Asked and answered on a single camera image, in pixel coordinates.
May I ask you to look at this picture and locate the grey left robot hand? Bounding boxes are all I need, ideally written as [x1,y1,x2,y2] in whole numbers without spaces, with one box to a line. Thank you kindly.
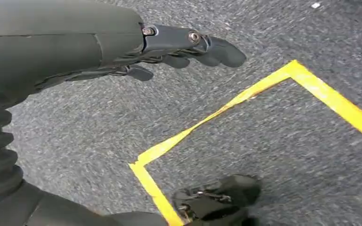
[0,0,262,226]

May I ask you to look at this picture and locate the yellow floor tape marking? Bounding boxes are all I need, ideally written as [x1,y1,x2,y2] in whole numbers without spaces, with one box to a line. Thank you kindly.
[128,59,362,226]

